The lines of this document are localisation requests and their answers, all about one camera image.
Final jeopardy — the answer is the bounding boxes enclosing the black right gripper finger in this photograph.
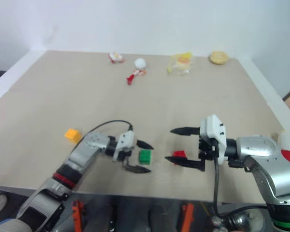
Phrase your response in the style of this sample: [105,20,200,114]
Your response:
[164,156,206,173]
[170,126,201,137]

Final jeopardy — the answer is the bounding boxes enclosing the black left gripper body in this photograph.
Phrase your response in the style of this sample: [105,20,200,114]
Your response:
[116,149,134,168]

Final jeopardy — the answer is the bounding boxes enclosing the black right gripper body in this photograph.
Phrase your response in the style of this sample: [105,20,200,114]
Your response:
[197,134,220,162]

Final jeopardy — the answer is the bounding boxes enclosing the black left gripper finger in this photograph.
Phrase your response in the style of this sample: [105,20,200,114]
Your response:
[124,165,152,174]
[136,139,154,150]

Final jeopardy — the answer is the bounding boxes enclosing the green cube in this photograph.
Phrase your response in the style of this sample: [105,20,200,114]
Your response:
[138,149,152,166]

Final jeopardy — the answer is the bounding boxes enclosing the red cube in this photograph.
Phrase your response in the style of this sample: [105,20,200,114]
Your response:
[172,150,188,166]

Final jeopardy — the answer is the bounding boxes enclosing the orange clamp under table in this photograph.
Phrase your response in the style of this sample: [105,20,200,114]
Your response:
[71,200,86,232]
[180,203,195,232]

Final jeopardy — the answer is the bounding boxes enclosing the yellow cube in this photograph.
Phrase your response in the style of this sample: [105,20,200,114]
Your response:
[64,128,83,144]

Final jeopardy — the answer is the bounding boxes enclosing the clear bag yellow snacks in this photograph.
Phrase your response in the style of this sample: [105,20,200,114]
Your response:
[166,51,195,77]

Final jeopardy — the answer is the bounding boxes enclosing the shiny metal ball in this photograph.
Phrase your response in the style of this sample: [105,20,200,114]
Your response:
[228,213,252,232]

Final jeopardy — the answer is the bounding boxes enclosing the round yellow bun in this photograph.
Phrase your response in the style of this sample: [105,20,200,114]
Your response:
[208,51,230,66]

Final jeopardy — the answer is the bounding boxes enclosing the white ball red tail toy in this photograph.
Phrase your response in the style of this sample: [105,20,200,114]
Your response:
[126,58,148,86]

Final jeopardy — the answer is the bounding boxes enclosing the white chicken toy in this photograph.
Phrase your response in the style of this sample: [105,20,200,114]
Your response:
[277,130,290,163]

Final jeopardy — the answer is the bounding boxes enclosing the red white candy wrapper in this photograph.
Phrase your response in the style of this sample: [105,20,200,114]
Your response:
[108,51,125,64]

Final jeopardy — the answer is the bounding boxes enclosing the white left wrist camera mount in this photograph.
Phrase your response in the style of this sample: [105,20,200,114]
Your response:
[113,131,139,162]

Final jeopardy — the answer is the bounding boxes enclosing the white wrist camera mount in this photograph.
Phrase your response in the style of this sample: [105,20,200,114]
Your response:
[113,131,139,162]
[199,114,229,165]

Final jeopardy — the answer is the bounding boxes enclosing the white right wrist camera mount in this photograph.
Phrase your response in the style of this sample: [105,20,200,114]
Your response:
[199,114,229,165]

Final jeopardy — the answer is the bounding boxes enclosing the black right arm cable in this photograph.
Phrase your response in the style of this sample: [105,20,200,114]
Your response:
[212,144,269,219]

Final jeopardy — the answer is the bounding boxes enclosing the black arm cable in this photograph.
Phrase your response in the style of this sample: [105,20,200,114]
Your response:
[73,120,133,146]
[212,144,269,219]

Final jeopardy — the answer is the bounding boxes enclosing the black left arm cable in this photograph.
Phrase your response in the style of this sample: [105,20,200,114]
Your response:
[73,120,133,146]

